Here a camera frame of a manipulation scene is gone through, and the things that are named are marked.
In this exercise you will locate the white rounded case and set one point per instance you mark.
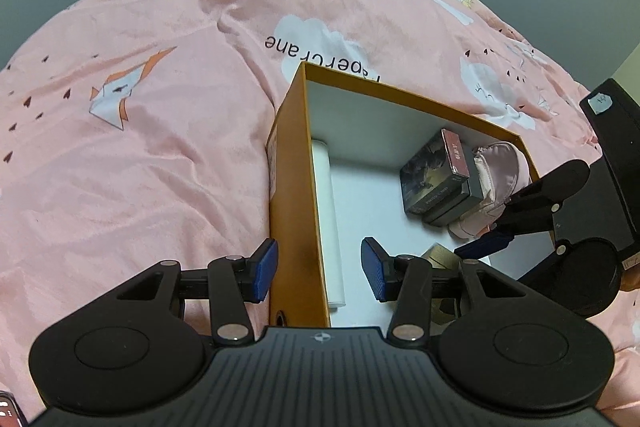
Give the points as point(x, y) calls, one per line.
point(327, 217)

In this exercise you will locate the dark painted box pink end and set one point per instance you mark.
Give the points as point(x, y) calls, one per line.
point(430, 172)

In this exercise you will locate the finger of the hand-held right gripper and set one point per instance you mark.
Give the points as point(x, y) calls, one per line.
point(487, 244)
point(560, 182)

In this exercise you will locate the small gold box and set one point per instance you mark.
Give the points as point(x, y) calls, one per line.
point(442, 257)

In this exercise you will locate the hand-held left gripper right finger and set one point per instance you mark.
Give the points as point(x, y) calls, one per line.
point(375, 272)

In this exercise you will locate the smartphone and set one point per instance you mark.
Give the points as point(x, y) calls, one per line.
point(10, 409)

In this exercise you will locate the pink printed blanket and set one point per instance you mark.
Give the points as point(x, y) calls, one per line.
point(150, 157)

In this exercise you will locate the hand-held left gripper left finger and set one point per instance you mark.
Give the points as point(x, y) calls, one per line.
point(262, 269)

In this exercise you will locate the dark grey box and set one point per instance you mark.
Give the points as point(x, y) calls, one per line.
point(457, 202)

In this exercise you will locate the orange cardboard box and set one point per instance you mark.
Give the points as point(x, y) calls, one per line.
point(295, 207)

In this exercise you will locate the pink satin pouch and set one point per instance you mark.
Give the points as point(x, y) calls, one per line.
point(500, 177)

